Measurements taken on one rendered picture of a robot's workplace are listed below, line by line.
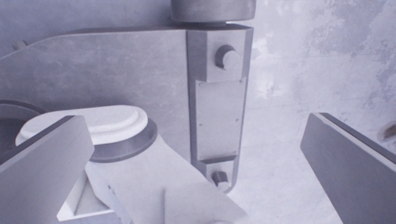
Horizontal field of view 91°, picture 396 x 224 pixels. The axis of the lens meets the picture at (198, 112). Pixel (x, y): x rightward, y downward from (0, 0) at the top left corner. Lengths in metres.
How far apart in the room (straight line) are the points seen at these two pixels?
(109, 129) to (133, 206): 0.13
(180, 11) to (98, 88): 0.24
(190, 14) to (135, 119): 0.24
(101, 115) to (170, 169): 0.16
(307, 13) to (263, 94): 0.29
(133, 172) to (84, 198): 0.20
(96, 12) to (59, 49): 0.19
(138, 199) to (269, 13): 0.61
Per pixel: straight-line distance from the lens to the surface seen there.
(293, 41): 0.77
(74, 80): 0.50
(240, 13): 0.45
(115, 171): 0.34
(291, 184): 1.20
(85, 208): 0.49
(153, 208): 0.28
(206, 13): 0.43
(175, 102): 0.49
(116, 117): 0.37
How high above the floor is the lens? 0.61
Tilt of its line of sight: 60 degrees down
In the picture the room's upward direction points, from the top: 157 degrees clockwise
